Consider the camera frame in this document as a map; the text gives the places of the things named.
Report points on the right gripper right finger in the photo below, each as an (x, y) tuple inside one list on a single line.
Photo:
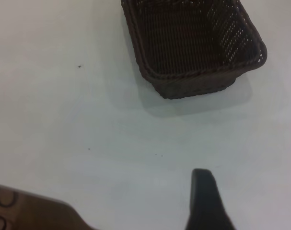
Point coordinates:
[(206, 203)]

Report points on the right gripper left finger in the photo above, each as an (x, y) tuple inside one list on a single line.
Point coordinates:
[(35, 213)]

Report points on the dark brown woven basket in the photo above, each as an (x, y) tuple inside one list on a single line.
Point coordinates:
[(183, 43)]

